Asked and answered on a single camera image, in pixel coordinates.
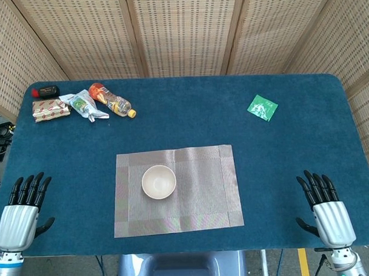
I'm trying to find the blue-grey robot torso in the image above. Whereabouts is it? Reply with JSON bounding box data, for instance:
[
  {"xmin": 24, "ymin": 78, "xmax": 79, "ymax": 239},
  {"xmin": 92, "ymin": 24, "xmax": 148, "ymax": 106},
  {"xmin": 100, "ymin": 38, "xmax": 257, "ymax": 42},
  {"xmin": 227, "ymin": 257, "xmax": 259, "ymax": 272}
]
[{"xmin": 111, "ymin": 250, "xmax": 248, "ymax": 276}]

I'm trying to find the black right hand cable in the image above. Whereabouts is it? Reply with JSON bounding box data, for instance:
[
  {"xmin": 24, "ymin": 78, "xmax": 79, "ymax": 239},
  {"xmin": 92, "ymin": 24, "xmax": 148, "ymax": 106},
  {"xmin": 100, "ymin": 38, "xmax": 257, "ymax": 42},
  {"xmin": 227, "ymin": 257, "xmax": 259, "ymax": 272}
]
[{"xmin": 312, "ymin": 253, "xmax": 330, "ymax": 276}]

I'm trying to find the woven bamboo screen panel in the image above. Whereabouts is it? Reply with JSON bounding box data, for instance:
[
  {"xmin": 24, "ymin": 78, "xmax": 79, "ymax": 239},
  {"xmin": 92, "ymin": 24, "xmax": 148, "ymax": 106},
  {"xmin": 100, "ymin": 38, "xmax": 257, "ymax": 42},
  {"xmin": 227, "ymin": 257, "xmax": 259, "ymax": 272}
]
[
  {"xmin": 125, "ymin": 0, "xmax": 249, "ymax": 79},
  {"xmin": 0, "ymin": 0, "xmax": 71, "ymax": 124},
  {"xmin": 11, "ymin": 0, "xmax": 145, "ymax": 84},
  {"xmin": 281, "ymin": 0, "xmax": 369, "ymax": 199},
  {"xmin": 219, "ymin": 0, "xmax": 339, "ymax": 76}
]

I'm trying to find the metal table leg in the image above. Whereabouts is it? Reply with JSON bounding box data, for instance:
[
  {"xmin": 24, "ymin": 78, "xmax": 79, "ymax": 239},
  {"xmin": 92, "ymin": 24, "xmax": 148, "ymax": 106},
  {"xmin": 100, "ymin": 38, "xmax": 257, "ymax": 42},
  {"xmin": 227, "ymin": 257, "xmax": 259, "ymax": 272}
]
[{"xmin": 260, "ymin": 249, "xmax": 270, "ymax": 276}]

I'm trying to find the woven beige placemat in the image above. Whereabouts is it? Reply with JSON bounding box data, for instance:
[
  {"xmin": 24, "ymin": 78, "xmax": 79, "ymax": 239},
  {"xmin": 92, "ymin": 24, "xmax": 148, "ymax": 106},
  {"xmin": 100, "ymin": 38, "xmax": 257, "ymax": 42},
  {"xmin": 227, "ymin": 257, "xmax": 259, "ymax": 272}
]
[{"xmin": 110, "ymin": 144, "xmax": 245, "ymax": 238}]

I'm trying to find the plastic bottle with yellow cap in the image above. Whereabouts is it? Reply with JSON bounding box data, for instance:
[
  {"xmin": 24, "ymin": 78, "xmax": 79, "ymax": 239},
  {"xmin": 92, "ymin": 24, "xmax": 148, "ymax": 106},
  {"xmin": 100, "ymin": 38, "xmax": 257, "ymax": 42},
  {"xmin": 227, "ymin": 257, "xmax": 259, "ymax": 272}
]
[{"xmin": 88, "ymin": 81, "xmax": 138, "ymax": 120}]

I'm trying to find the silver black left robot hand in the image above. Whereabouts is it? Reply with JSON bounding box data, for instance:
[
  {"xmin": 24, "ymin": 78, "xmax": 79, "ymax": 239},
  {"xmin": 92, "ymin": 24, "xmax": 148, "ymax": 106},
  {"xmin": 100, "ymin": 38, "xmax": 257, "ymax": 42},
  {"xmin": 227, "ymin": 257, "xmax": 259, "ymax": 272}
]
[{"xmin": 0, "ymin": 171, "xmax": 58, "ymax": 253}]

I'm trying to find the yellow floor tape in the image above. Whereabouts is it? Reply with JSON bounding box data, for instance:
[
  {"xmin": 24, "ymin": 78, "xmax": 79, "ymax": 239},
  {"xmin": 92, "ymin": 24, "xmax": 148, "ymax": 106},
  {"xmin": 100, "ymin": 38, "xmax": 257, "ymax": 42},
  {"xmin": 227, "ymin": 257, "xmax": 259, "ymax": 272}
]
[{"xmin": 297, "ymin": 248, "xmax": 310, "ymax": 276}]

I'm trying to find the gold foil packet red print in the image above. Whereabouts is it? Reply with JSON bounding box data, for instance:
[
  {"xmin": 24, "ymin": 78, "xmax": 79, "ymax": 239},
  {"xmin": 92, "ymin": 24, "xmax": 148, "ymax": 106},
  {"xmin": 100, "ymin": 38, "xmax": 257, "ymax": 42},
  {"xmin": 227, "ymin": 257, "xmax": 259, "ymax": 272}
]
[{"xmin": 32, "ymin": 97, "xmax": 73, "ymax": 123}]

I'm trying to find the black box with red end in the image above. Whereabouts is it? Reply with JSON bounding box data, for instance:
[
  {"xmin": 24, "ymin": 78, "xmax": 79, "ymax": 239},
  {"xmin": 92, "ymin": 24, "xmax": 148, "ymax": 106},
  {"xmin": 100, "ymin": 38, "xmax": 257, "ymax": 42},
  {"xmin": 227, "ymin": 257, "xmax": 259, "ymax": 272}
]
[{"xmin": 30, "ymin": 84, "xmax": 61, "ymax": 99}]

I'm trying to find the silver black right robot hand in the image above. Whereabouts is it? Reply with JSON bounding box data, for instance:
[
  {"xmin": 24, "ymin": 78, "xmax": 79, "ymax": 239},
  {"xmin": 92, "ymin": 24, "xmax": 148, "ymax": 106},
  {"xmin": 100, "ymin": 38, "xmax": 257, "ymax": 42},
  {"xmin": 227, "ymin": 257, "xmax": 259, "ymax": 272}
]
[{"xmin": 293, "ymin": 168, "xmax": 357, "ymax": 250}]

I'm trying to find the beige bowl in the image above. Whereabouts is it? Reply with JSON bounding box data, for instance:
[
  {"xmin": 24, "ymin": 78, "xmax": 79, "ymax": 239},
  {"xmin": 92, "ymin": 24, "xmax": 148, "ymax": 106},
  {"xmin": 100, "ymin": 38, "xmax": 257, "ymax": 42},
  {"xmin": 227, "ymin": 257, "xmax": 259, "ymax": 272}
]
[{"xmin": 141, "ymin": 164, "xmax": 178, "ymax": 201}]

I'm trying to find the crumpled white green snack bag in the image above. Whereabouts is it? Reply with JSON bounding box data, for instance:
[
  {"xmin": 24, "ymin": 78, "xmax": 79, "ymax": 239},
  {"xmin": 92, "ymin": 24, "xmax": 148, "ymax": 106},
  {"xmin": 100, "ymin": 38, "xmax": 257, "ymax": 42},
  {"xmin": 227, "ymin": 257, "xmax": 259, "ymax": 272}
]
[{"xmin": 58, "ymin": 88, "xmax": 110, "ymax": 124}]

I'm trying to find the green sachet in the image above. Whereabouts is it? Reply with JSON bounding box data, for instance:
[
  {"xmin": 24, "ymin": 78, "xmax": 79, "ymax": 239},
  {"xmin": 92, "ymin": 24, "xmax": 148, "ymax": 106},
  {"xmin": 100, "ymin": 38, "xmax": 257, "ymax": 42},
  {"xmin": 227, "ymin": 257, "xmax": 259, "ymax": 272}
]
[{"xmin": 246, "ymin": 94, "xmax": 280, "ymax": 123}]

